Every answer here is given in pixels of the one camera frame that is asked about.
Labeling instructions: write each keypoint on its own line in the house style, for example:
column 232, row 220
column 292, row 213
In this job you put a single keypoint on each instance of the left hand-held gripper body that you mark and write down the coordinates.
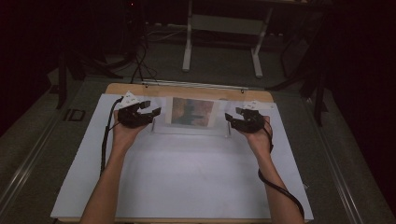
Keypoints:
column 132, row 115

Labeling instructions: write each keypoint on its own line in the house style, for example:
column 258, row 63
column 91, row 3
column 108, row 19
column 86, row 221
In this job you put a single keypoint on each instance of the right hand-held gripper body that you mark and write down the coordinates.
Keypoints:
column 252, row 120

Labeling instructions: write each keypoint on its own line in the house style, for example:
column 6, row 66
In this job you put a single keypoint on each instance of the clear plastic bag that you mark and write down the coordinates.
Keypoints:
column 190, row 115

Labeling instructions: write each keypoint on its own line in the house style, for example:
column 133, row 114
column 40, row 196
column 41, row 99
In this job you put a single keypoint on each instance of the paper picture card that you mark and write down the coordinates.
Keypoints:
column 192, row 111

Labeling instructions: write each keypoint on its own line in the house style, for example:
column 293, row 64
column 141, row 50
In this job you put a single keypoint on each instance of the person's right hand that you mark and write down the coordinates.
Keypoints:
column 260, row 138

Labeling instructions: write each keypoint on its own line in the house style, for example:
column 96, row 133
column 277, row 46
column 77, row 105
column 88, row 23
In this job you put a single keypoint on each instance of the person's left hand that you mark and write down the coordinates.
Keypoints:
column 125, row 134

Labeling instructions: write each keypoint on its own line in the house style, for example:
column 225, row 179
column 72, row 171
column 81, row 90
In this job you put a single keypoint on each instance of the wooden table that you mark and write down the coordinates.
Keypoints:
column 186, row 90

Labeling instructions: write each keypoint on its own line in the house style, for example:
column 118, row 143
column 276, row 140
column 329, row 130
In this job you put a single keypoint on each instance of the light blue table mat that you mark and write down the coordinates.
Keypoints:
column 186, row 174

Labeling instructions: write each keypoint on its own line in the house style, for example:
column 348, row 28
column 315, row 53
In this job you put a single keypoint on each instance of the black metal stand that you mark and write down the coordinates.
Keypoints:
column 314, row 71
column 67, row 71

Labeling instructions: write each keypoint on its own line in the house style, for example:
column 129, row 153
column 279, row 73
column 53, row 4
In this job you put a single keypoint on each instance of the metal rail behind table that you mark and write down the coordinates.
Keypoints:
column 255, row 87

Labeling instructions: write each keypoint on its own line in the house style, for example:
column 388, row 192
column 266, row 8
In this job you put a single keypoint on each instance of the black floor bracket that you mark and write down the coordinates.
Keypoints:
column 74, row 115

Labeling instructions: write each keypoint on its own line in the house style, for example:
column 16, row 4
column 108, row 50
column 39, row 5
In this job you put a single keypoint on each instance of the white metal desk frame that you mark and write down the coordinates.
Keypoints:
column 227, row 28

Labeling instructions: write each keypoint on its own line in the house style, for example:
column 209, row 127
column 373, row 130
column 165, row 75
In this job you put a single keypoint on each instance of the metal floor rail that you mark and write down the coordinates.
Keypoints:
column 336, row 168
column 25, row 161

